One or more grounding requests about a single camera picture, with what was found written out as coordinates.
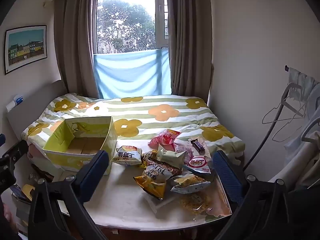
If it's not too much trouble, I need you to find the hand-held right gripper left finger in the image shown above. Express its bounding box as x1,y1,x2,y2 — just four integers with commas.
28,150,112,240

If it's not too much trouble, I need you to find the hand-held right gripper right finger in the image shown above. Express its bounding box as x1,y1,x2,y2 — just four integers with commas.
212,150,290,240

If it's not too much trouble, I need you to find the yellow-green cardboard box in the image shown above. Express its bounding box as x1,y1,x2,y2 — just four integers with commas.
42,116,118,175

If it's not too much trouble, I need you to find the silver shrimp chip bag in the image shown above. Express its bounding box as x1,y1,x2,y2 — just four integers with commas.
184,155,215,178

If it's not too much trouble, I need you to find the yellow and white chip bag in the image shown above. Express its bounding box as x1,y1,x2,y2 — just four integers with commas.
112,145,143,166

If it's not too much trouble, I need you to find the silver-yellow snack bag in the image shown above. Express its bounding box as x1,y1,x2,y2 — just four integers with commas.
170,174,212,194

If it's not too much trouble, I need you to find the clear noodle snack bag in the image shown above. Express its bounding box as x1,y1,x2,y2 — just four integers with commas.
180,192,213,214

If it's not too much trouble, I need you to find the brown chocolate bar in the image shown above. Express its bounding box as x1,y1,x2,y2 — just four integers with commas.
188,138,206,153

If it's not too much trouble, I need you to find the grey headboard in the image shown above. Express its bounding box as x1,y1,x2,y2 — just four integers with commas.
6,79,69,135

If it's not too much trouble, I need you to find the pale pink snack bag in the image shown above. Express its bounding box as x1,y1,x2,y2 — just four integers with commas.
173,140,194,162

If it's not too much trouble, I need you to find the long brown snack packet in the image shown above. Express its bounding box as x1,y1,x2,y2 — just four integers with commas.
150,159,184,177

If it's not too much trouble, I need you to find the orange-yellow snack bag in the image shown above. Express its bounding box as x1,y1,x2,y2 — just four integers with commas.
133,175,167,201

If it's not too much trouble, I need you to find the white snack bag black print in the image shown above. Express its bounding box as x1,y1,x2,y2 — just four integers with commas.
144,164,170,183

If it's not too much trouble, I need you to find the pale cream snack packet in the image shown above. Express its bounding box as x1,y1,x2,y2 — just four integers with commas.
156,144,187,167

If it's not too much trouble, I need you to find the red and pink snack bag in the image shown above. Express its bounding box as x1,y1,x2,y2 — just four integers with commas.
149,129,181,150

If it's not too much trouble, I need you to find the floral striped blanket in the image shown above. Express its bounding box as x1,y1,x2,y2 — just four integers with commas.
21,93,245,160

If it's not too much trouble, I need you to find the white garment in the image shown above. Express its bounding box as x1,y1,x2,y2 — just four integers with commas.
282,84,320,188

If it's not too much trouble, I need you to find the framed house picture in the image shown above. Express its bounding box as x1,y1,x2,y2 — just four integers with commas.
4,25,48,75

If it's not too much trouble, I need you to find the white plastic hanger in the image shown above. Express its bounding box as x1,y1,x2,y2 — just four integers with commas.
280,82,307,118

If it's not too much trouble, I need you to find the light blue cloth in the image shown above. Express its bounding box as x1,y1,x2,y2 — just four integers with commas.
93,49,173,99

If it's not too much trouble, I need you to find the pale blue hanging garment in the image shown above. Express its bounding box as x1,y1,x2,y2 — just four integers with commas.
287,69,316,99

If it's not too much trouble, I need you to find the brown curtain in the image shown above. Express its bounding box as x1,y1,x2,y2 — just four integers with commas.
54,0,100,99
166,0,213,97

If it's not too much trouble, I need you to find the black clothes rack bar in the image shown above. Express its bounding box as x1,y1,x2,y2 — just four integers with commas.
284,65,320,83

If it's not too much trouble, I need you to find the window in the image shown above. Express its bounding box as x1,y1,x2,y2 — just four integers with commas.
92,0,169,55

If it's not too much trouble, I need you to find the white and blue wall object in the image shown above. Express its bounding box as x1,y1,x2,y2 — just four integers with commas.
5,95,24,113

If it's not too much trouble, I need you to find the thin wire hanger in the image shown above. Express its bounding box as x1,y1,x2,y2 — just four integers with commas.
262,102,304,126

